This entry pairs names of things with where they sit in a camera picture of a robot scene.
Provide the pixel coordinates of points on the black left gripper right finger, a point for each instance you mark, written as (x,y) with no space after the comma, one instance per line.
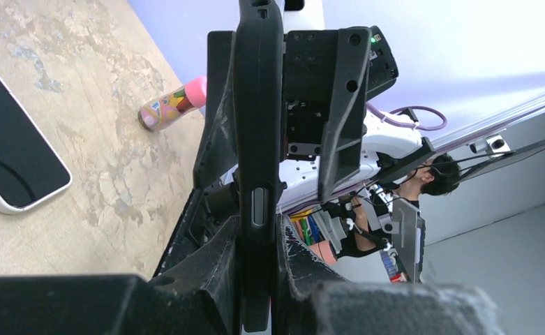
(311,298)

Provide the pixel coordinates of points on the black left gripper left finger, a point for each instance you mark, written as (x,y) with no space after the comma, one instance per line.
(197,296)

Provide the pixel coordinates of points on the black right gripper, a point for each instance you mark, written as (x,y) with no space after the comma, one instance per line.
(328,76)

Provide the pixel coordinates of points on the black phone case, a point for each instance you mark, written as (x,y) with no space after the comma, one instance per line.
(257,80)

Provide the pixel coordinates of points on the white silicone phone case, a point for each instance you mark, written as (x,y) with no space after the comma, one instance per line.
(4,194)

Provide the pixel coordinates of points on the black phone silver edge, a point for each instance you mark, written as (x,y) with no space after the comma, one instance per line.
(258,206)

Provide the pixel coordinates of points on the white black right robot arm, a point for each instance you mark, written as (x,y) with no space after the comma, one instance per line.
(390,147)

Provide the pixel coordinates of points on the pink cap bottle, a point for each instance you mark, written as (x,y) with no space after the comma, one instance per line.
(160,113)

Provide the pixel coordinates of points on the aluminium frame rail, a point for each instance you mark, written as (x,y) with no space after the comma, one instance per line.
(485,126)

